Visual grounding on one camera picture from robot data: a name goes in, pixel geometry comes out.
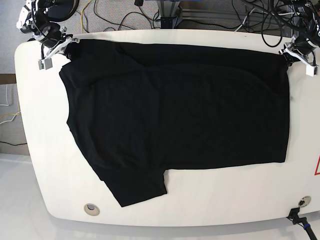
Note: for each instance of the black round stand base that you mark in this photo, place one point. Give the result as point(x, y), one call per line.
point(62, 10)

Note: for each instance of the right table grommet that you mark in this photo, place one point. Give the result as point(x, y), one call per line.
point(304, 201)

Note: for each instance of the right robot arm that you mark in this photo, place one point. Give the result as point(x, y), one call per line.
point(41, 18)

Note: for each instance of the table grommet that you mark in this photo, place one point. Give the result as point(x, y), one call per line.
point(304, 201)
point(91, 209)

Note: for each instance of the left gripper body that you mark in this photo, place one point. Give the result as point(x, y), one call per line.
point(301, 49)

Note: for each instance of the black clamp with cable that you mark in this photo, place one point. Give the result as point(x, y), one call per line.
point(294, 217)

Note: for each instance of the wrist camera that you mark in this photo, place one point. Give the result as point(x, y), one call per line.
point(311, 70)
point(45, 64)

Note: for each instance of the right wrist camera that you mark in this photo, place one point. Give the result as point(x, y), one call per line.
point(45, 64)

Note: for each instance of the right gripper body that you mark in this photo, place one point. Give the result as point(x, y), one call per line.
point(53, 40)

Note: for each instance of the black T-shirt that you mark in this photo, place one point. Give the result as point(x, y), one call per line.
point(138, 110)

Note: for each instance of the left table grommet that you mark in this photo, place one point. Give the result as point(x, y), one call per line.
point(91, 209)

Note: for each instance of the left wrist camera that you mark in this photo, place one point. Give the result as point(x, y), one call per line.
point(311, 70)

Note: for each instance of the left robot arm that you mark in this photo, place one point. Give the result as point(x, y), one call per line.
point(302, 18)

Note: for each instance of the aluminium frame post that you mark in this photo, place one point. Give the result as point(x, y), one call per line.
point(170, 13)

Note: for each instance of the red warning sticker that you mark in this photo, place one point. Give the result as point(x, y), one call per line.
point(317, 169)

